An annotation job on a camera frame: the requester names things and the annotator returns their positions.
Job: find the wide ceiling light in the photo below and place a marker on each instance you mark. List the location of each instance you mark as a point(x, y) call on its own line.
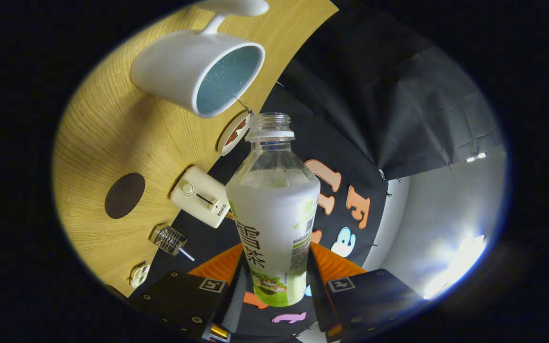
point(460, 264)

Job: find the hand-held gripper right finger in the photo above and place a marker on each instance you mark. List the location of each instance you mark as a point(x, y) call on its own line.
point(374, 297)

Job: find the clear juice stream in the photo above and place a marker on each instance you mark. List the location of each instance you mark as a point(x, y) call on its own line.
point(243, 104)

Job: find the small white plate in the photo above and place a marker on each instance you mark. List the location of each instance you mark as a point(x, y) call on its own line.
point(223, 146)

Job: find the small cream appliance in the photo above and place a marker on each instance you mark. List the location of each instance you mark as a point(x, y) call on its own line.
point(198, 195)

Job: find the white divided bean dish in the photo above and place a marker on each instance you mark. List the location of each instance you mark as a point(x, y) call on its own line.
point(139, 276)

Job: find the dark brown round coaster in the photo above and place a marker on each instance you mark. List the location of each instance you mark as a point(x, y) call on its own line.
point(124, 195)

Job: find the wooden table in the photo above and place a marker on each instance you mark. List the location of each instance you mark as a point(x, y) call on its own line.
point(112, 143)

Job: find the striped straw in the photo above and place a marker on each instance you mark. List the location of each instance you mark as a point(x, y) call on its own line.
point(187, 255)

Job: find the clear juice bottle white label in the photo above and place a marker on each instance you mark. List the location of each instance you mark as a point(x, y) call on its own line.
point(274, 224)

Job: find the white cup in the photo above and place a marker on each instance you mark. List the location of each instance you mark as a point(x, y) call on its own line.
point(174, 66)

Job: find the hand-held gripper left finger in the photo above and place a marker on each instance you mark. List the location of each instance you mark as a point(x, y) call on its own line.
point(179, 297)

